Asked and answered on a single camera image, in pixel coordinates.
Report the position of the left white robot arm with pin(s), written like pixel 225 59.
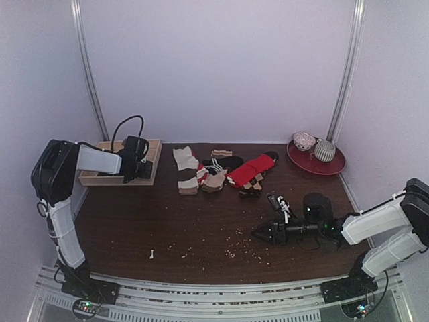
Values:
pixel 53 179

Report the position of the red folded sock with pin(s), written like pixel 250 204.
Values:
pixel 250 169

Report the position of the right aluminium frame post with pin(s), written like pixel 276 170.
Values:
pixel 348 70

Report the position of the red white striped sock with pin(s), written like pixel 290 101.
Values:
pixel 201 174

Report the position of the beige brown sock pile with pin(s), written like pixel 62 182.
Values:
pixel 188 187

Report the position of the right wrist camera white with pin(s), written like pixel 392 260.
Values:
pixel 281 207

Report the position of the striped ceramic cup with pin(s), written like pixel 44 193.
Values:
pixel 324 151

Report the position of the wooden compartment tray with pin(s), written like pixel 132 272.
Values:
pixel 89 179

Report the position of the aluminium frame post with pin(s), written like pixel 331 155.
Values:
pixel 348 70
pixel 88 73

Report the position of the metal base rail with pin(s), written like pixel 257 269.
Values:
pixel 140 300

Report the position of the beige white folded sock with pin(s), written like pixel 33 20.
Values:
pixel 185 159

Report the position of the small striped folded sock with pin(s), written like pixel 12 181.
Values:
pixel 221 153

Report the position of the red round plate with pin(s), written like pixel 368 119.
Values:
pixel 306 160

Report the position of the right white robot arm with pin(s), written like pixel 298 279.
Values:
pixel 406 213

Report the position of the argyle brown sock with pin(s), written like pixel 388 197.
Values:
pixel 253 188

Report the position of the black white striped sock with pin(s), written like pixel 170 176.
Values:
pixel 216 165

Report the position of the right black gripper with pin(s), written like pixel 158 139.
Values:
pixel 275 233

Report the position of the tan sock pair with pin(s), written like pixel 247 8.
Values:
pixel 214 183

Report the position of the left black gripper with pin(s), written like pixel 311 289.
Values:
pixel 147 174

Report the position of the left aluminium frame post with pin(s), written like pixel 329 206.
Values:
pixel 88 73

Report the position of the white patterned bowl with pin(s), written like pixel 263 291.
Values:
pixel 303 141

